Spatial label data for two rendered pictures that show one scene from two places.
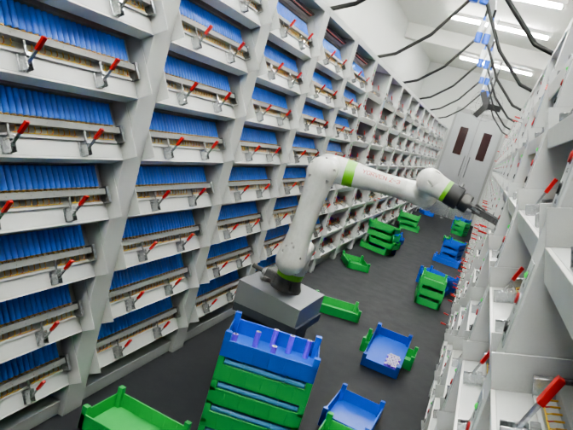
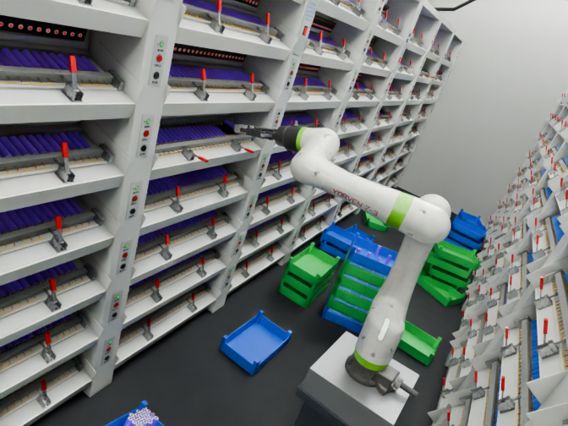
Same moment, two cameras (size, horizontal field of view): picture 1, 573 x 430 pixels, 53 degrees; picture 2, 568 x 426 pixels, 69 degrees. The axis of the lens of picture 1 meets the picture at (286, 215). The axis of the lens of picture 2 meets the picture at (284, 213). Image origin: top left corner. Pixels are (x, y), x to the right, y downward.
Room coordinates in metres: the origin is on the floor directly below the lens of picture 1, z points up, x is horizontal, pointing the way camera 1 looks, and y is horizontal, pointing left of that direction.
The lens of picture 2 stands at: (3.78, -0.44, 1.40)
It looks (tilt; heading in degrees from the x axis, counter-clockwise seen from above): 24 degrees down; 185
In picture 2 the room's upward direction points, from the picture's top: 19 degrees clockwise
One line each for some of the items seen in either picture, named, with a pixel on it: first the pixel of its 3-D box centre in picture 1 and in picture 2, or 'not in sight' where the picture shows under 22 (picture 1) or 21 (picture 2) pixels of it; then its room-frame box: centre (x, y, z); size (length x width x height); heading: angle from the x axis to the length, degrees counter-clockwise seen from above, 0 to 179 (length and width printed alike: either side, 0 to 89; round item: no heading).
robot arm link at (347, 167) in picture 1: (334, 169); (420, 220); (2.52, -0.15, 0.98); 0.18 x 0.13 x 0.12; 80
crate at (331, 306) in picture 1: (336, 305); not in sight; (3.62, -0.49, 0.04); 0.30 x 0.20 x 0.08; 91
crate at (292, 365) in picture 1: (273, 345); (378, 255); (1.73, -0.08, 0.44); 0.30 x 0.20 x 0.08; 88
